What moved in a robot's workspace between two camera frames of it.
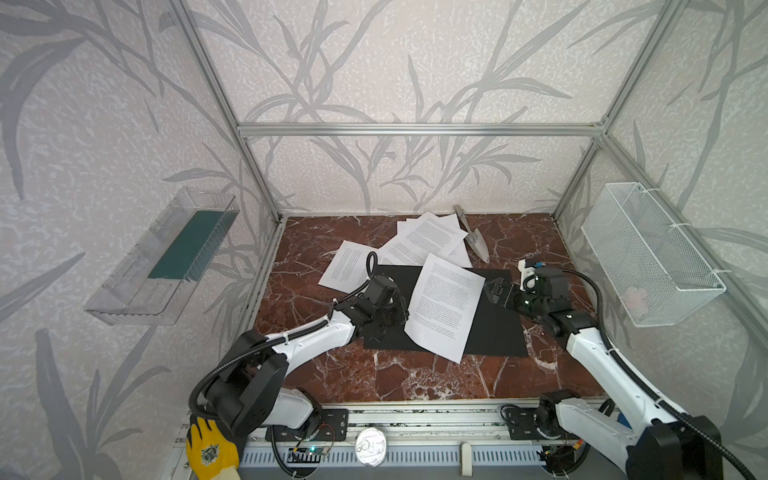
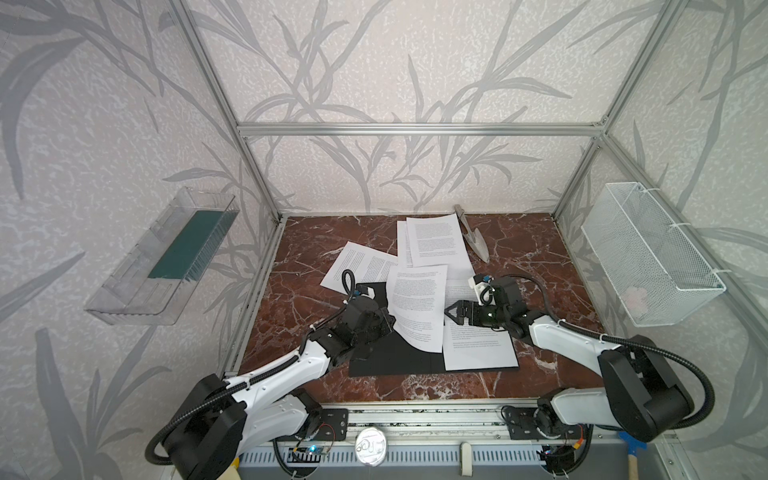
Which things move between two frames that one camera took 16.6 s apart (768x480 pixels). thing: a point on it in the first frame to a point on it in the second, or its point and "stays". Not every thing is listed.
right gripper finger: [498, 291] to [457, 313]
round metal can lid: [370, 446] stays
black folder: [497, 330] to [397, 357]
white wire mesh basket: [658, 276] stays
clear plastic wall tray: [149, 285] stays
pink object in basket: [636, 301] stays
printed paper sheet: [443, 308] to [473, 347]
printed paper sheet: [347, 270] stays
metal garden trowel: [474, 237] stays
